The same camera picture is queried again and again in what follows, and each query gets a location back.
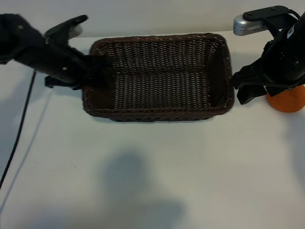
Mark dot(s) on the black left camera bracket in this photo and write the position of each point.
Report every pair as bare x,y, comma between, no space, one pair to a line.
64,26

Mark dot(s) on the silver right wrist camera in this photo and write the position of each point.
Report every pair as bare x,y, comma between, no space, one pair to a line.
240,25

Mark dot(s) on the dark brown wicker basket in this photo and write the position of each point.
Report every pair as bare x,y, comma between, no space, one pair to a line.
166,78

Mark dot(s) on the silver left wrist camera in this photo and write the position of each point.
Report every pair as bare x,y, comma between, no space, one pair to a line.
76,30

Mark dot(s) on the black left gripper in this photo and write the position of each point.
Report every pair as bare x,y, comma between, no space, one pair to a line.
57,62

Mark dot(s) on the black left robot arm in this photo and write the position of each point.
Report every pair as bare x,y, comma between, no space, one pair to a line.
12,35

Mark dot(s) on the orange fruit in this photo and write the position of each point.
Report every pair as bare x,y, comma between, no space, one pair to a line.
288,102

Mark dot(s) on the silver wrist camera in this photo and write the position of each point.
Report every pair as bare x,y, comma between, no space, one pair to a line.
240,25
76,30

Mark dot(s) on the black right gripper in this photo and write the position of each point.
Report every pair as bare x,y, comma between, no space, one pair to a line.
286,62

